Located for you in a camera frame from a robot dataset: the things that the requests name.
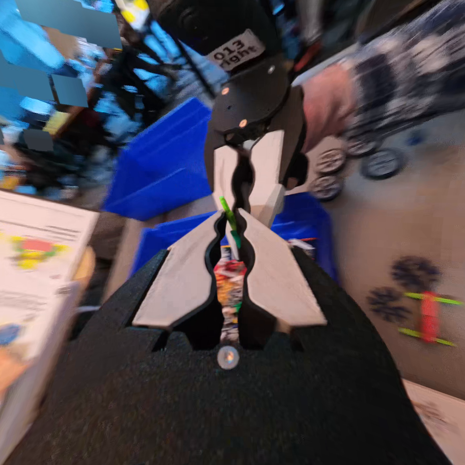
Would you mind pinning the paper sheet on table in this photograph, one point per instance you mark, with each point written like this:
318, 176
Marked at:
443, 421

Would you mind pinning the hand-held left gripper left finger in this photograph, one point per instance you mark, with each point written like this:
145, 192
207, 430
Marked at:
178, 283

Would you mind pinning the person's right hand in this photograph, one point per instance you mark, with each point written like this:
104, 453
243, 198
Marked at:
327, 109

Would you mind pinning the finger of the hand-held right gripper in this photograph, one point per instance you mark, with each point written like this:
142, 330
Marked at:
225, 174
269, 174

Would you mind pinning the red toy connector piece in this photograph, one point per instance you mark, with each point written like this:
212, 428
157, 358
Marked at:
430, 316

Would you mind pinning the green toy rod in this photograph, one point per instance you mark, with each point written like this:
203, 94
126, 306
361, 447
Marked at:
229, 218
447, 298
410, 333

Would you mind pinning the empty blue plastic bin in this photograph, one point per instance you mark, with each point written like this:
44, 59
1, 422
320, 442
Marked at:
160, 167

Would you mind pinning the white instruction sheet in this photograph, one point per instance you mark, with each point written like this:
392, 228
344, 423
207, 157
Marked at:
36, 218

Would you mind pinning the black metal pole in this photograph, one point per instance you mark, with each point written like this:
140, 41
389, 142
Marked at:
192, 65

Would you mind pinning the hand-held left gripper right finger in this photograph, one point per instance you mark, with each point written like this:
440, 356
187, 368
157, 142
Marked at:
283, 283

